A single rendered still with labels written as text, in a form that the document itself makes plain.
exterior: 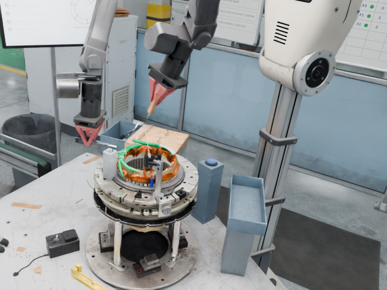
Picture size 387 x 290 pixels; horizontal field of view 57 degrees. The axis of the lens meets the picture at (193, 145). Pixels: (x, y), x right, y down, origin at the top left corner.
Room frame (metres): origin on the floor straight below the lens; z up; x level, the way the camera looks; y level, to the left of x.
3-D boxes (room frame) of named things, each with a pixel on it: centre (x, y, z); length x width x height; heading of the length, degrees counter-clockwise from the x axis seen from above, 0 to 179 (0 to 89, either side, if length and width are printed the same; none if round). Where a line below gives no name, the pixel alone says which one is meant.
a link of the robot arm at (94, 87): (0.97, 0.31, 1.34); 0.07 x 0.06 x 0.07; 119
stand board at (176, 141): (1.27, 0.14, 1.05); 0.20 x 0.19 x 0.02; 77
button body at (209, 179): (1.18, -0.07, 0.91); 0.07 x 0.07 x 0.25; 47
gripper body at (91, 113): (0.98, 0.31, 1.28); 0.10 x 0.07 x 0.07; 175
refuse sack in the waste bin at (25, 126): (2.27, 1.15, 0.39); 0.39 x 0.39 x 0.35
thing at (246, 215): (0.94, -0.19, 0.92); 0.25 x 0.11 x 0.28; 176
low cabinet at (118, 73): (3.50, 1.21, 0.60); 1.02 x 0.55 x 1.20; 67
